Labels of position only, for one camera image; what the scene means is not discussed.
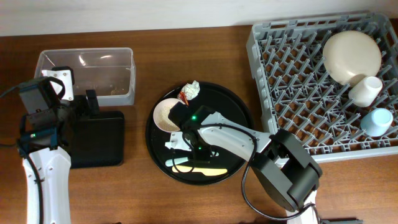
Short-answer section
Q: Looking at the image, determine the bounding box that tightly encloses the yellow plastic knife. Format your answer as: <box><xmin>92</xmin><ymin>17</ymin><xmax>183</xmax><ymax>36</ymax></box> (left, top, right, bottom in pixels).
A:
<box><xmin>172</xmin><ymin>165</ymin><xmax>228</xmax><ymax>177</ymax></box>

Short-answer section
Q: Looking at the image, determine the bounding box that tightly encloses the mint green plastic knife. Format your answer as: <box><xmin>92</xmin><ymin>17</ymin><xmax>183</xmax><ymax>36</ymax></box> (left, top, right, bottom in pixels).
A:
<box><xmin>165</xmin><ymin>151</ymin><xmax>219</xmax><ymax>167</ymax></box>

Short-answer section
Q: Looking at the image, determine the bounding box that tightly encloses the pink bowl with grains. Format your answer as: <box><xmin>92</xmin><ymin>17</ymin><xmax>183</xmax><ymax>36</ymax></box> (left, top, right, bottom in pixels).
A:
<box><xmin>153</xmin><ymin>98</ymin><xmax>185</xmax><ymax>133</ymax></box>

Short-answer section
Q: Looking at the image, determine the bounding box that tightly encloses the red sauce packet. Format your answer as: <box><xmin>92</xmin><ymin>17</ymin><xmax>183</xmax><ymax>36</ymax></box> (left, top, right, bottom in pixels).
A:
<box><xmin>177</xmin><ymin>91</ymin><xmax>189</xmax><ymax>106</ymax></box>

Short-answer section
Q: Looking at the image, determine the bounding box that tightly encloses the white tissue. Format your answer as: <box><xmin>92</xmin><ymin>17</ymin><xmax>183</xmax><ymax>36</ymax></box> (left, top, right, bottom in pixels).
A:
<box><xmin>180</xmin><ymin>80</ymin><xmax>200</xmax><ymax>101</ymax></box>

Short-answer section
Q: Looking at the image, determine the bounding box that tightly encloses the white cup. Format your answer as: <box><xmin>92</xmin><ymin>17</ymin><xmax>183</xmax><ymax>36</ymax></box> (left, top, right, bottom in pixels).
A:
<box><xmin>348</xmin><ymin>77</ymin><xmax>383</xmax><ymax>107</ymax></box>

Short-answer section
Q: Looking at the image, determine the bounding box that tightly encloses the light blue cup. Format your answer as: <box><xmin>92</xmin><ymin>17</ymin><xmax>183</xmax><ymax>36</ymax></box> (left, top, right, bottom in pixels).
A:
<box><xmin>360</xmin><ymin>108</ymin><xmax>393</xmax><ymax>137</ymax></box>

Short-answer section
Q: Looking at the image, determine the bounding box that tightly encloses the large cream bowl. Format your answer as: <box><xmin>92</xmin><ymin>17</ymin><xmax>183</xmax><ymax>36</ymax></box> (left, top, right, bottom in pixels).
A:
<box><xmin>322</xmin><ymin>30</ymin><xmax>382</xmax><ymax>86</ymax></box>

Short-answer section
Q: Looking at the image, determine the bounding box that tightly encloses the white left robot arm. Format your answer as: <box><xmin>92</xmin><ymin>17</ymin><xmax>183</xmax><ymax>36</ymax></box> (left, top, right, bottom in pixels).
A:
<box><xmin>17</xmin><ymin>90</ymin><xmax>99</xmax><ymax>224</ymax></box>

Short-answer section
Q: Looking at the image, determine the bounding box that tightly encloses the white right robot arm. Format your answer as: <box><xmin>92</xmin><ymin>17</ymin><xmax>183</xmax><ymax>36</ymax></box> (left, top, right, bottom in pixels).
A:
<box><xmin>182</xmin><ymin>112</ymin><xmax>323</xmax><ymax>223</ymax></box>

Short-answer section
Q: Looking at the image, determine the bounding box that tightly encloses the grey dishwasher rack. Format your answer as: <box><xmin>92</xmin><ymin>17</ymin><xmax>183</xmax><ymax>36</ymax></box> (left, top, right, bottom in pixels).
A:
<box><xmin>246</xmin><ymin>13</ymin><xmax>397</xmax><ymax>163</ymax></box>

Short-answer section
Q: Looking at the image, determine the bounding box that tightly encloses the round black tray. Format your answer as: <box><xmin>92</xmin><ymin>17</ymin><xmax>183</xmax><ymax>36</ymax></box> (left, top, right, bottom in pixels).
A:
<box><xmin>146</xmin><ymin>82</ymin><xmax>254</xmax><ymax>185</ymax></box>

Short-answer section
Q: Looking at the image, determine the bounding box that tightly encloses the black rectangular tray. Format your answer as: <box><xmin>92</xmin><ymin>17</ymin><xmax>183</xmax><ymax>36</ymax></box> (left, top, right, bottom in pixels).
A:
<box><xmin>70</xmin><ymin>111</ymin><xmax>125</xmax><ymax>169</ymax></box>

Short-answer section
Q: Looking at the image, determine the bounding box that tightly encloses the clear plastic bin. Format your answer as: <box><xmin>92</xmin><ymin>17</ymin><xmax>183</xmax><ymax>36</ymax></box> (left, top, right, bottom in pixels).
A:
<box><xmin>34</xmin><ymin>47</ymin><xmax>136</xmax><ymax>106</ymax></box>

